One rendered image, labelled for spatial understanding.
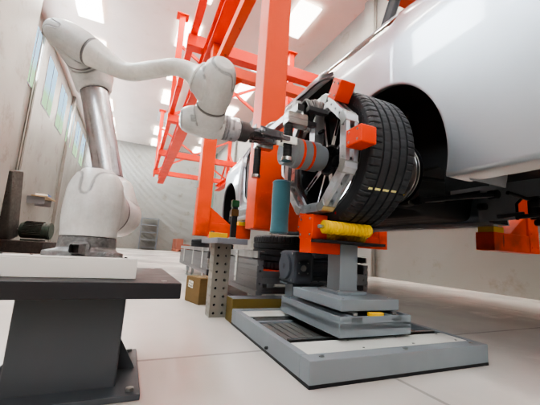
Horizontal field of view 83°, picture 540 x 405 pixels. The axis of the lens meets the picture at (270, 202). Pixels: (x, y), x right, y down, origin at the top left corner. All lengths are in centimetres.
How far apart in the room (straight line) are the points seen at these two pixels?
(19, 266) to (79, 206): 21
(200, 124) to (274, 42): 125
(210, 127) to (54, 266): 60
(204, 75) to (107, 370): 87
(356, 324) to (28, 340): 102
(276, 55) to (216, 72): 123
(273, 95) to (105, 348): 161
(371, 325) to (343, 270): 27
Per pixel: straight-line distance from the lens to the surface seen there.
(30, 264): 93
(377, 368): 119
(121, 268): 91
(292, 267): 167
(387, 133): 134
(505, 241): 343
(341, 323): 126
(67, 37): 135
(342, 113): 133
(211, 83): 100
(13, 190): 914
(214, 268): 185
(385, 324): 139
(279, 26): 232
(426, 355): 134
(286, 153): 121
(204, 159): 379
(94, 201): 102
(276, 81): 210
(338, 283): 146
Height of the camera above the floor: 40
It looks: 9 degrees up
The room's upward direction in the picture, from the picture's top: 4 degrees clockwise
